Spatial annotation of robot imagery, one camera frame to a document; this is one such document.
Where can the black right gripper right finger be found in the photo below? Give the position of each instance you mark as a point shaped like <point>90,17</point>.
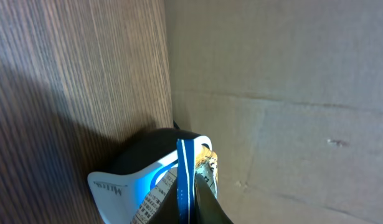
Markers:
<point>207,208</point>

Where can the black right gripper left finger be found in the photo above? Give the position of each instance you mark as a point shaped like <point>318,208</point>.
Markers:
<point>168,212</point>

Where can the cream wet wipes pack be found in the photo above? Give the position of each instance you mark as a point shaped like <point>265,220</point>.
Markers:
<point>192,158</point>

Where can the white barcode scanner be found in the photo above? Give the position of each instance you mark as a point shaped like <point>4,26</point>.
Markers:
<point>118,190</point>

